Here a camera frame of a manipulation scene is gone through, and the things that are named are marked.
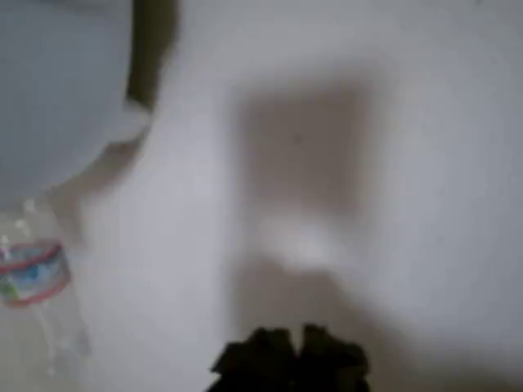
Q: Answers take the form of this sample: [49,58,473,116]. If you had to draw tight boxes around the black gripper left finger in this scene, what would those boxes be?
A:
[209,325,302,392]

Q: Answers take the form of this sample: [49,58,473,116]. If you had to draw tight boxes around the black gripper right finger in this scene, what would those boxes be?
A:
[296,323,371,392]

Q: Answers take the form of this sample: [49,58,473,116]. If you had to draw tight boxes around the clear plastic water bottle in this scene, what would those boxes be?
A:
[0,198,90,379]

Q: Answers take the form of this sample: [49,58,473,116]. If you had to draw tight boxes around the white rice cooker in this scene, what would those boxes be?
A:
[0,0,153,202]

